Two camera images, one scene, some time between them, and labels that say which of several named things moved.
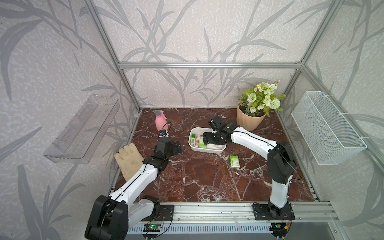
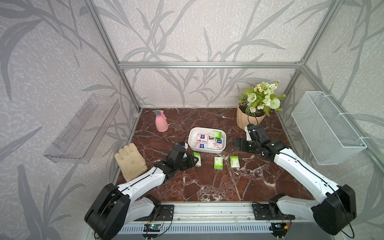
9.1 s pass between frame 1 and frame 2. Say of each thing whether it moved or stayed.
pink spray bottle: stayed
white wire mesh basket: stayed
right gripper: moved
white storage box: stayed
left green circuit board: stayed
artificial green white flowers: stayed
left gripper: moved
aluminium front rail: stayed
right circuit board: stayed
